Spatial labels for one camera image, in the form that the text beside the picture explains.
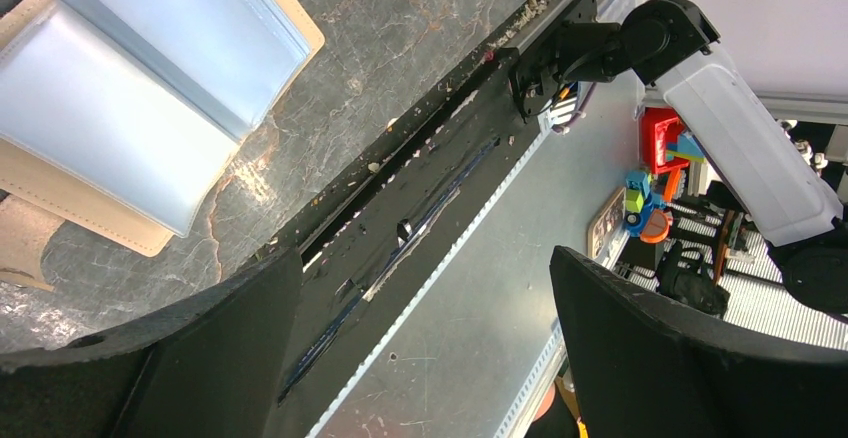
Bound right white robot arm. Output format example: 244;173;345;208
510;0;847;314

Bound colourful toy blocks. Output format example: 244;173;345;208
587;107;705;259

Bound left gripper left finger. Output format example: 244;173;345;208
1;250;302;437

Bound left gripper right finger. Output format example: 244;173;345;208
549;246;847;437

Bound beige card holder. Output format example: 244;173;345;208
1;0;325;289

